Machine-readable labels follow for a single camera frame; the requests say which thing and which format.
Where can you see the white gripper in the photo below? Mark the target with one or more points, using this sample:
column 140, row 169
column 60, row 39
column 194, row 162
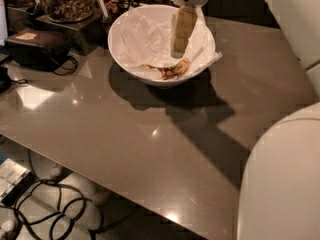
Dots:
column 183, row 25

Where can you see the spotted ripe banana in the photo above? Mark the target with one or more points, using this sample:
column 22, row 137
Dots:
column 173, row 71

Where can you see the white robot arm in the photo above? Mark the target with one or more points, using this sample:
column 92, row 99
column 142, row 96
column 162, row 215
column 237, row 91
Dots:
column 263, row 179

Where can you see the white ceramic bowl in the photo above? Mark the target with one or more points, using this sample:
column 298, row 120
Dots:
column 113, row 48

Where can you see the white paper liner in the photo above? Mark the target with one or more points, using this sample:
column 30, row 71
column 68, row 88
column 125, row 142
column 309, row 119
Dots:
column 146, row 35

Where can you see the black metal stand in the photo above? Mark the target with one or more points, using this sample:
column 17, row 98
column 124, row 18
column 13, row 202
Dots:
column 85, row 36

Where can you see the glass jar of nuts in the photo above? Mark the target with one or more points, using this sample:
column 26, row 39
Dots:
column 68, row 11

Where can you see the black box device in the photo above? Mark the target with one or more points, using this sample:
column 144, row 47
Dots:
column 39, row 50

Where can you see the white box on floor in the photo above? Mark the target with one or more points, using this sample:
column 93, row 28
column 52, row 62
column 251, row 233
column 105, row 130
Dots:
column 13, row 178

